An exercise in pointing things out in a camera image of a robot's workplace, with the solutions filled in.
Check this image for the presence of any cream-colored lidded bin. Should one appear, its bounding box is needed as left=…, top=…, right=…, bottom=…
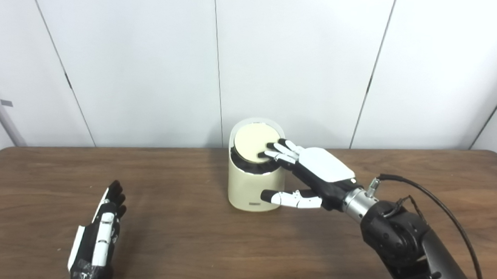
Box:
left=226, top=117, right=288, bottom=214

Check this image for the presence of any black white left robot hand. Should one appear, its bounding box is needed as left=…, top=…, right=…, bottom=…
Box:
left=67, top=178, right=128, bottom=279

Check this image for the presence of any black bin liner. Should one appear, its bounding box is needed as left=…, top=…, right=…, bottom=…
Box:
left=229, top=145, right=285, bottom=176

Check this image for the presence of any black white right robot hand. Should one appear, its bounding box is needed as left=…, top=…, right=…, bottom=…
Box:
left=255, top=137, right=366, bottom=213

